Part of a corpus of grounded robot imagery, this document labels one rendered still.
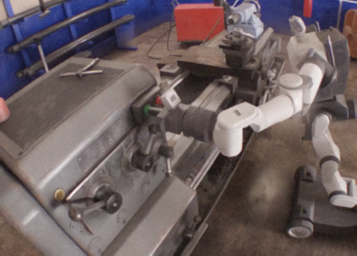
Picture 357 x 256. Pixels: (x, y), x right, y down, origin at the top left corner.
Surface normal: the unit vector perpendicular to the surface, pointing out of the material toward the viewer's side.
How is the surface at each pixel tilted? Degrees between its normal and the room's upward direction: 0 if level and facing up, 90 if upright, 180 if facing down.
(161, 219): 32
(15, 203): 46
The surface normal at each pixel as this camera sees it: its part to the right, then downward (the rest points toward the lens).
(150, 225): 0.37, -0.54
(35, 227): 0.86, 0.24
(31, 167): 0.53, -0.39
